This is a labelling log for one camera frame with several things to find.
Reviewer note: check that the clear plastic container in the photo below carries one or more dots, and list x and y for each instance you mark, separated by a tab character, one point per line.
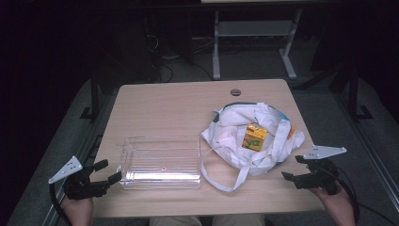
163	169

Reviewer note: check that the person's right hand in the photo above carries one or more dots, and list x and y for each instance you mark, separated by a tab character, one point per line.
340	208

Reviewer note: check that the yellow drink carton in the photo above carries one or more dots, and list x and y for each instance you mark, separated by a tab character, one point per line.
254	138

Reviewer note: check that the grey round table grommet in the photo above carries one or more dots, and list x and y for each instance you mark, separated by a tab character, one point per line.
235	92

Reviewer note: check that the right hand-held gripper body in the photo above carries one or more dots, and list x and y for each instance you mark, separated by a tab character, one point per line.
321	177

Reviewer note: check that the white metal desk frame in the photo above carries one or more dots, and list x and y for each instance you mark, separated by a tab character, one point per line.
216	56

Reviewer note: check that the person's left hand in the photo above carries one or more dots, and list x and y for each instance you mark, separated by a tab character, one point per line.
80	212

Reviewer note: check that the white cloth bag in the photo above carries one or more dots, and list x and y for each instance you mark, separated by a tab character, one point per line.
229	144

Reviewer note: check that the black metal stand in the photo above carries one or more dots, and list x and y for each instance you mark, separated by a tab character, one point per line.
94	100
354	94

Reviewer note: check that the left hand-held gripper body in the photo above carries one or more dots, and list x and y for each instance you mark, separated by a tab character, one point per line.
78	186

